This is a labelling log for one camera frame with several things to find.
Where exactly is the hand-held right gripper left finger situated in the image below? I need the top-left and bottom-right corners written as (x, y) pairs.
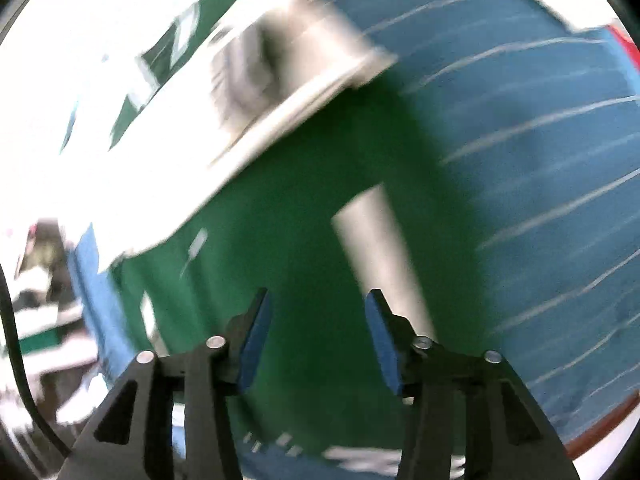
top-left (59, 287), bottom-right (274, 480)

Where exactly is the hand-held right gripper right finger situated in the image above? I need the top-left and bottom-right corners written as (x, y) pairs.
top-left (364, 288), bottom-right (582, 480)

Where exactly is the green garment with white stripes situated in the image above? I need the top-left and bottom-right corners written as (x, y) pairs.
top-left (107, 0), bottom-right (483, 466)

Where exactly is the blue striped plaid bedsheet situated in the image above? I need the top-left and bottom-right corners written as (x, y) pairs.
top-left (65, 0), bottom-right (640, 480)

